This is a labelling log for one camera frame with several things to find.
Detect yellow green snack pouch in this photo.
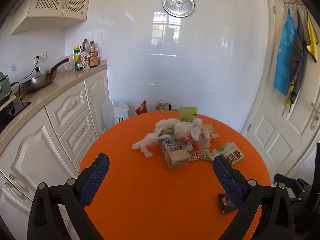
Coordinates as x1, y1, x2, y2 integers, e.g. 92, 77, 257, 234
179, 107, 197, 122

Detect small black red packet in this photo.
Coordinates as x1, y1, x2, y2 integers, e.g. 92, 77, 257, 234
218, 193, 237, 213

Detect white door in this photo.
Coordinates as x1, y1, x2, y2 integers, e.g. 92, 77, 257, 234
245, 0, 319, 177

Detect cream base cabinets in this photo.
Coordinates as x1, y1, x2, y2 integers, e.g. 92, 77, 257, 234
1, 61, 109, 239

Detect white wrapper red characters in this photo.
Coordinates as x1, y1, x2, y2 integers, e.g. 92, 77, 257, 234
213, 142, 244, 165

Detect red patterned wrapper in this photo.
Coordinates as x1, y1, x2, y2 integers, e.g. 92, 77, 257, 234
189, 149, 214, 161

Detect black induction cooktop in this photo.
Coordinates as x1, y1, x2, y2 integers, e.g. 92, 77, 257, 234
0, 102, 31, 131

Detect beige drink carton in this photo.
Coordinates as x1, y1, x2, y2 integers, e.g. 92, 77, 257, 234
159, 138, 190, 170

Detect orange round table cover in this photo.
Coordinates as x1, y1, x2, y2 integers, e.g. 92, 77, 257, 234
79, 110, 272, 240

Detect crumpled plastic bag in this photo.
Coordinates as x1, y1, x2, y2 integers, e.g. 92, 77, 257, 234
174, 118, 215, 150

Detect white plastic bag on floor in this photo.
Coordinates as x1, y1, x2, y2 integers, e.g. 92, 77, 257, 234
102, 101, 129, 129

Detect green appliance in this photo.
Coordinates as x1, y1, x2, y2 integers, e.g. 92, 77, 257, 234
0, 72, 11, 106

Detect grey apron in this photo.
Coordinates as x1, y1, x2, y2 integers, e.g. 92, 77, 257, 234
284, 9, 306, 113

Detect crumpled white tissue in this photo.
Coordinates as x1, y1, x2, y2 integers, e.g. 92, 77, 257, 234
132, 118, 180, 158

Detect red bag on floor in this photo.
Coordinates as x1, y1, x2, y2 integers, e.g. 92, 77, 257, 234
135, 100, 148, 115

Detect blue apron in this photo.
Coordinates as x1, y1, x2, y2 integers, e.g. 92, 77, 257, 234
273, 9, 296, 95

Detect yellow cloth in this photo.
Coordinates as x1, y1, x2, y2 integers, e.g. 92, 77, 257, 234
306, 14, 319, 63

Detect cooking oil jug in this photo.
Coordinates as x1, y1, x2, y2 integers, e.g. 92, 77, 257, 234
155, 100, 171, 112

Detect dark sauce bottle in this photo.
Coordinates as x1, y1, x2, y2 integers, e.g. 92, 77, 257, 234
80, 39, 90, 69

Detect yellow green bottle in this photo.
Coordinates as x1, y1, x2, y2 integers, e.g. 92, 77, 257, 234
73, 46, 81, 71

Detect red label oil bottle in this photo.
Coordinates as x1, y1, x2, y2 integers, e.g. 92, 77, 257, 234
89, 41, 98, 68

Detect round metal steamer plate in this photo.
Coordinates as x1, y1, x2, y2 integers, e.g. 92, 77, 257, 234
162, 0, 195, 18

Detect door handle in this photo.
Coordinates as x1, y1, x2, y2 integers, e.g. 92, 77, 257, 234
310, 102, 320, 131

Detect steel wok with handle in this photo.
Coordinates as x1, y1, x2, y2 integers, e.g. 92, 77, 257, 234
21, 58, 69, 93

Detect wall power socket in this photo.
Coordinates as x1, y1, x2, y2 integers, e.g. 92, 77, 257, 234
34, 53, 48, 64

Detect cream wall cabinet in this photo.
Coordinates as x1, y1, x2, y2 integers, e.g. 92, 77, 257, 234
11, 0, 89, 35

